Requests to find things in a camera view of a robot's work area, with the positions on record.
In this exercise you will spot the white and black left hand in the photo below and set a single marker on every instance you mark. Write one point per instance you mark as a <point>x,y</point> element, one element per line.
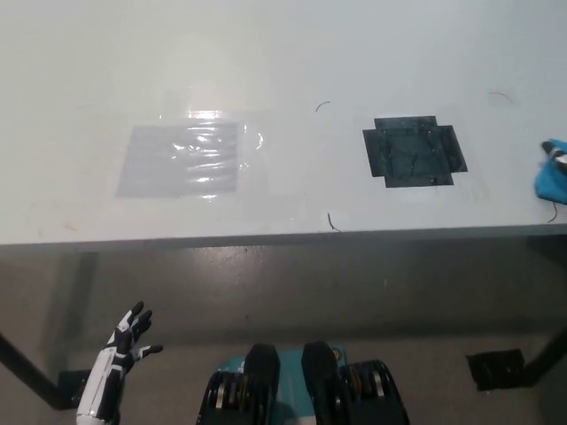
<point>108,367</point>

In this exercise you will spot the white and black right hand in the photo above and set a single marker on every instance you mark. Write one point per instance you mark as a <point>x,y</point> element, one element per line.
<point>560,157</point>

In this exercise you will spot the blue soft sponge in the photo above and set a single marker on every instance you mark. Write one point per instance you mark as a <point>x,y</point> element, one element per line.
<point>551,181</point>

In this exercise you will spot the black floor plate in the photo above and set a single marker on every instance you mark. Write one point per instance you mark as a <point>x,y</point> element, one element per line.
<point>75,383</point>
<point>494,369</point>

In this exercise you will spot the black table leg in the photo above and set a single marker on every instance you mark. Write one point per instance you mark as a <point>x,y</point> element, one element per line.
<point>547,354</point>
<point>28,367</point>

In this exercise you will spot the black tape patch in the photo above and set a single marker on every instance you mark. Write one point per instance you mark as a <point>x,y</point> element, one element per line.
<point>407,155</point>

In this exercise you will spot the grey patch under clear film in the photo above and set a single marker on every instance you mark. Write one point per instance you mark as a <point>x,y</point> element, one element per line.
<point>177,164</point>

